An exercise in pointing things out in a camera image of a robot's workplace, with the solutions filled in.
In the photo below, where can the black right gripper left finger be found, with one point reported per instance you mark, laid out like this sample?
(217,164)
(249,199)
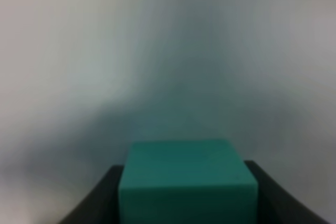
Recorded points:
(101,204)

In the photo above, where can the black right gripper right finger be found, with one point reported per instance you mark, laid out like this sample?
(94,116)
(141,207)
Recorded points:
(276,205)

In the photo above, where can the green block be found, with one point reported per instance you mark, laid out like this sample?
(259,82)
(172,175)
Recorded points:
(202,181)

